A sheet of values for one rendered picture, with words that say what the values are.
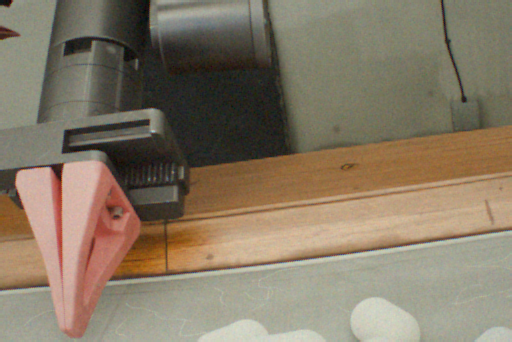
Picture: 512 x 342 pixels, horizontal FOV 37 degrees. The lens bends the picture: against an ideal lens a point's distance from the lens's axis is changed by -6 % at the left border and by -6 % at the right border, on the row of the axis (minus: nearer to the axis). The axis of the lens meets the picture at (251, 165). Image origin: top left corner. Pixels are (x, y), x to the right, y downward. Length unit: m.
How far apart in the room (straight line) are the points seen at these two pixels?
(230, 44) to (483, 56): 1.95
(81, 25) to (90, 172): 0.10
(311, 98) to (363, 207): 1.93
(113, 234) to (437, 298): 0.17
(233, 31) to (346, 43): 1.91
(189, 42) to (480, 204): 0.18
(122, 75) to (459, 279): 0.20
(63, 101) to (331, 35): 1.95
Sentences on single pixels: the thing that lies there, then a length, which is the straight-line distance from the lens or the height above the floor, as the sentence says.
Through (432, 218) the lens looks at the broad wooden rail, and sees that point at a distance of 0.45.
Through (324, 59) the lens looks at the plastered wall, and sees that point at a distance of 2.35.
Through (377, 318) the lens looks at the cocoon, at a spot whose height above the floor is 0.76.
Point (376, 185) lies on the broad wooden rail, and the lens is 0.46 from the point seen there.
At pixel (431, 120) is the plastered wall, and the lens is 2.39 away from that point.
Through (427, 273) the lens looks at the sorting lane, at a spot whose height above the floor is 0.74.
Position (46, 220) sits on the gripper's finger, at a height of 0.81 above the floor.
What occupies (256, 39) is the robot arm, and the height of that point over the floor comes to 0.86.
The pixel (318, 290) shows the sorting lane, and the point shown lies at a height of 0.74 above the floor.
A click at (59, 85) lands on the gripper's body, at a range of 0.42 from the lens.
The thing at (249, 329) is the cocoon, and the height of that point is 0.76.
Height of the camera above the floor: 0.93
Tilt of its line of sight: 18 degrees down
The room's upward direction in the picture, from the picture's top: 10 degrees counter-clockwise
